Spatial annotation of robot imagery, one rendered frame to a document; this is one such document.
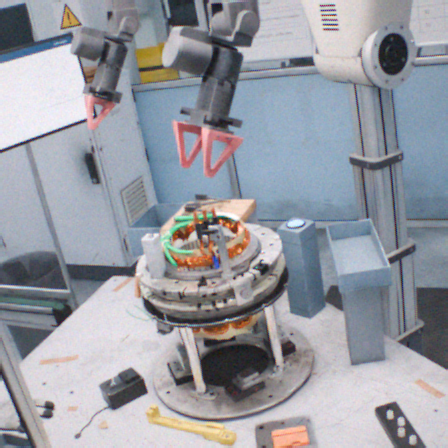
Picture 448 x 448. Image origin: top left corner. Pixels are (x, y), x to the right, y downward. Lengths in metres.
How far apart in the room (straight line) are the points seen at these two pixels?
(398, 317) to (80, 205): 2.45
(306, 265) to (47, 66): 1.21
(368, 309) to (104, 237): 2.58
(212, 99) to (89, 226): 2.87
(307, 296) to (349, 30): 0.67
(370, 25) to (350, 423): 0.84
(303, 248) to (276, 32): 2.10
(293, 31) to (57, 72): 1.57
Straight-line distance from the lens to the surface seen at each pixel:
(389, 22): 1.46
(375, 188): 1.58
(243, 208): 1.68
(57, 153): 3.75
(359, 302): 1.41
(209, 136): 0.97
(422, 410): 1.36
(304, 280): 1.63
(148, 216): 1.81
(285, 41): 3.52
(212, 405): 1.42
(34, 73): 2.31
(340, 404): 1.39
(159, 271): 1.33
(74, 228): 3.91
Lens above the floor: 1.68
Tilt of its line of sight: 22 degrees down
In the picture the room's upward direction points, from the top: 11 degrees counter-clockwise
